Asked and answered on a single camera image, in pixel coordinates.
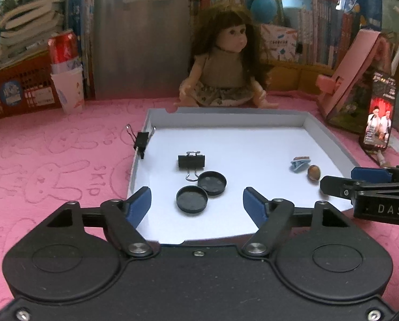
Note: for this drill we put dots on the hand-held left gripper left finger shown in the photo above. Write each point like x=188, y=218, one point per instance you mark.
x=137, y=207

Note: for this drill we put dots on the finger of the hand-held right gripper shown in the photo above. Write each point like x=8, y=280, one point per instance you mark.
x=340, y=186
x=370, y=174

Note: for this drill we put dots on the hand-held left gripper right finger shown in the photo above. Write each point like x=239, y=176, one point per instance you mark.
x=254, y=207

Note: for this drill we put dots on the brown walnut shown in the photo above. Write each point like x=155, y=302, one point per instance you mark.
x=314, y=173

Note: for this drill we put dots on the blue hair clip with bears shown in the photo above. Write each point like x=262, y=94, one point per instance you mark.
x=300, y=164

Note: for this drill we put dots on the small black round cap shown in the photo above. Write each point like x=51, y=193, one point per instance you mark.
x=212, y=183
x=192, y=200

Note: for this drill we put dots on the white cardboard box tray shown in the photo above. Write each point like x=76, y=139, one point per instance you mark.
x=253, y=147

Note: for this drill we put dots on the large black binder clip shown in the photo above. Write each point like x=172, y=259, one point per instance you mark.
x=191, y=161

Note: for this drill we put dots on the clear plastic sleeve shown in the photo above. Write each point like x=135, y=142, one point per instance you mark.
x=397, y=145

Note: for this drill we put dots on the black smartphone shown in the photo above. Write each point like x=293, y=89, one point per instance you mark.
x=378, y=113

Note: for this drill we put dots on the small black binder clip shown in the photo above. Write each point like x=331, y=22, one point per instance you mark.
x=142, y=139

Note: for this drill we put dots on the pink triangular printed case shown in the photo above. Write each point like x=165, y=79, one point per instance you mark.
x=350, y=83

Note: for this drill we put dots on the pink embossed towel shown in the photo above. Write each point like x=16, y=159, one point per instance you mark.
x=52, y=160

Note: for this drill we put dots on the yellow cardboard organizer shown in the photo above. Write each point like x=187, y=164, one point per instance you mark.
x=296, y=77

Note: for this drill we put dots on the white paper cup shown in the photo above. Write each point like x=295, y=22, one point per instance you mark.
x=69, y=90

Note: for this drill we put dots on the brown-haired doll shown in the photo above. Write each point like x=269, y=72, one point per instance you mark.
x=223, y=70

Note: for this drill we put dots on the row of upright books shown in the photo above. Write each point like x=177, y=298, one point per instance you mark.
x=320, y=30

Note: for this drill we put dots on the colourful printed stationery box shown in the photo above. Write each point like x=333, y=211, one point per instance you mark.
x=279, y=43

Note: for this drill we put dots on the orange plastic basket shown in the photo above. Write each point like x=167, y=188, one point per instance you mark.
x=25, y=93

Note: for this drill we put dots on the grey plastic storage box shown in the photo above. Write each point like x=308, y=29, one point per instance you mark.
x=139, y=40

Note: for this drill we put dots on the red soda can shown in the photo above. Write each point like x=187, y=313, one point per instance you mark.
x=64, y=50

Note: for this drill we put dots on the blue fabric bag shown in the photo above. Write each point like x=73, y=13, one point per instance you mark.
x=367, y=0

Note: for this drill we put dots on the blue ball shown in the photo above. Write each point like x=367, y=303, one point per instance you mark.
x=263, y=8

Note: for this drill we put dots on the stack of lying books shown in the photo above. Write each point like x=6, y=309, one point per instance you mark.
x=32, y=23

